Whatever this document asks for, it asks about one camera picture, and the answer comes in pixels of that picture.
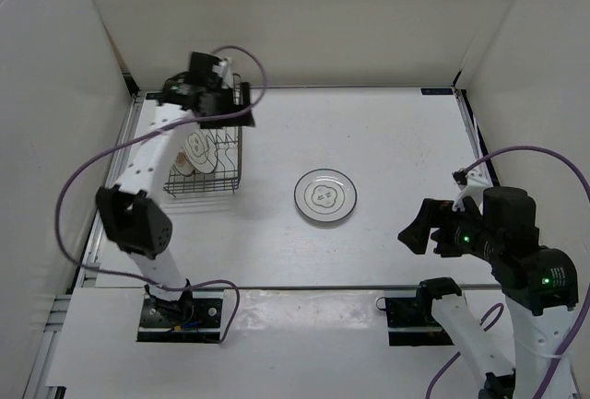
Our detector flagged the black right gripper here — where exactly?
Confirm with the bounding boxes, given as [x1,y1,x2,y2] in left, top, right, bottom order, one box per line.
[396,198,501,261]

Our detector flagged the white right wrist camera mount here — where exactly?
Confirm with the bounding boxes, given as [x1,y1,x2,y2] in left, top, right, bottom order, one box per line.
[453,170,490,212]

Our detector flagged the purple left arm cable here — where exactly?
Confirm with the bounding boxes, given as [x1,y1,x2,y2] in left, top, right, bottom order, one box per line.
[54,45,269,344]

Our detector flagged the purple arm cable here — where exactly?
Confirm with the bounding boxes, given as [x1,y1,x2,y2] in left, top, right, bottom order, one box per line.
[54,45,269,344]
[427,145,590,399]

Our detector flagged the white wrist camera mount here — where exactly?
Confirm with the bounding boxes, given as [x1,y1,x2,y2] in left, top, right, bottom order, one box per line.
[453,170,490,212]
[212,57,234,89]

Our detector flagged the white plate green flower outline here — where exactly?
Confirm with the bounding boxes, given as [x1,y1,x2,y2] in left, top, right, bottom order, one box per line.
[293,169,358,225]

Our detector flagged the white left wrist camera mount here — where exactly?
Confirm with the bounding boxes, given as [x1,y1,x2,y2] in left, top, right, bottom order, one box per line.
[212,57,234,89]

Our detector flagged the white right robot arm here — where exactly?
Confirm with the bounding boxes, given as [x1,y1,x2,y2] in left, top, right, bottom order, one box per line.
[398,187,578,398]

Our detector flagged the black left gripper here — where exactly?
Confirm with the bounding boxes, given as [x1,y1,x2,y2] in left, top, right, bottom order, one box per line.
[200,82,255,130]

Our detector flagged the metal wire dish rack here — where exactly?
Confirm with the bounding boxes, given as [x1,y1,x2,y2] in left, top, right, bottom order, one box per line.
[160,73,243,199]

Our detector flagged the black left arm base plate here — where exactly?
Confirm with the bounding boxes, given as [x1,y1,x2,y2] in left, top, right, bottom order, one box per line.
[136,291,223,344]

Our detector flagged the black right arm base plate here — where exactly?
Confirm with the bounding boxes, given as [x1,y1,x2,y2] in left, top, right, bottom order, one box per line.
[375,297,454,347]

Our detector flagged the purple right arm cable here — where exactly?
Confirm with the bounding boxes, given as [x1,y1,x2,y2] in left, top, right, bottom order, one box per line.
[427,145,590,399]

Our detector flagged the metal rail front bar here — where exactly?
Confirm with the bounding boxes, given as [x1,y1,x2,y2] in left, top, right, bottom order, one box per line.
[76,282,503,291]

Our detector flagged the white plate orange sunburst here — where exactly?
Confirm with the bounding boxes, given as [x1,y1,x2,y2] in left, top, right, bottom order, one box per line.
[172,151,195,177]

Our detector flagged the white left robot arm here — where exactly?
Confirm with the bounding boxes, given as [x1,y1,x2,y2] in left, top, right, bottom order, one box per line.
[95,50,254,325]

